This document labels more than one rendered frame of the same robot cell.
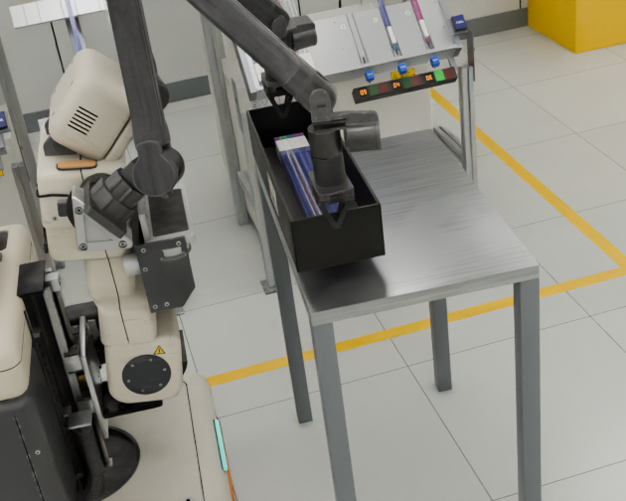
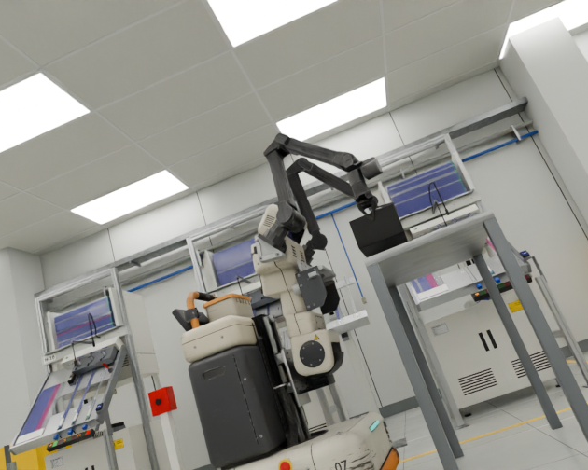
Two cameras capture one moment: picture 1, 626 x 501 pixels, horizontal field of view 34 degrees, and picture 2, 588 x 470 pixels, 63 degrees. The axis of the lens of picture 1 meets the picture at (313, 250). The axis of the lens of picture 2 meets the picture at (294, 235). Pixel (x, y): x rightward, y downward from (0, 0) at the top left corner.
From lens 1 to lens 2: 1.45 m
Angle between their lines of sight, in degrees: 52
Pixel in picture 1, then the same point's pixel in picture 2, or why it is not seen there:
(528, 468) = (556, 366)
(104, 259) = (287, 293)
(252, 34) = (319, 150)
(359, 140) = (367, 168)
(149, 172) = (282, 213)
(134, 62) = (278, 179)
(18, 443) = (235, 373)
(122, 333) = (296, 328)
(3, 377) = (228, 330)
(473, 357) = not seen: hidden behind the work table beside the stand
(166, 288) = (313, 296)
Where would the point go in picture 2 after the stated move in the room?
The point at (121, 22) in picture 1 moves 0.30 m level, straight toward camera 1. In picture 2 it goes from (273, 168) to (248, 139)
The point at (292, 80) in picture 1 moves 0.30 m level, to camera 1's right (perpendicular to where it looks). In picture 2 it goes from (335, 157) to (408, 120)
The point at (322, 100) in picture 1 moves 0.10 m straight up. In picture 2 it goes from (347, 158) to (339, 136)
